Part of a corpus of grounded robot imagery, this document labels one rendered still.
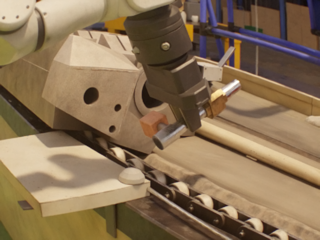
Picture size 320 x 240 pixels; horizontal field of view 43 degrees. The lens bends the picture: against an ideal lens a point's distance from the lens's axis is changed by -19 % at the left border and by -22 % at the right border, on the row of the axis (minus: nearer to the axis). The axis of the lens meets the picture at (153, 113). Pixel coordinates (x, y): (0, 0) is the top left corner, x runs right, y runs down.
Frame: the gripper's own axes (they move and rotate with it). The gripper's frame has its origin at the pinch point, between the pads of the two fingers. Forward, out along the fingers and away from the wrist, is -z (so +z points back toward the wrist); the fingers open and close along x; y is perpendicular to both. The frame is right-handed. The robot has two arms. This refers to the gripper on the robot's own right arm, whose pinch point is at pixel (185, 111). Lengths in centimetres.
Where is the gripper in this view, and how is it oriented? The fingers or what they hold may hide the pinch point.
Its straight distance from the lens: 79.6
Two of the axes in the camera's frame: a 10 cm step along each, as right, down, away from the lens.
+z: -3.1, -8.2, -4.8
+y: -7.6, 5.1, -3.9
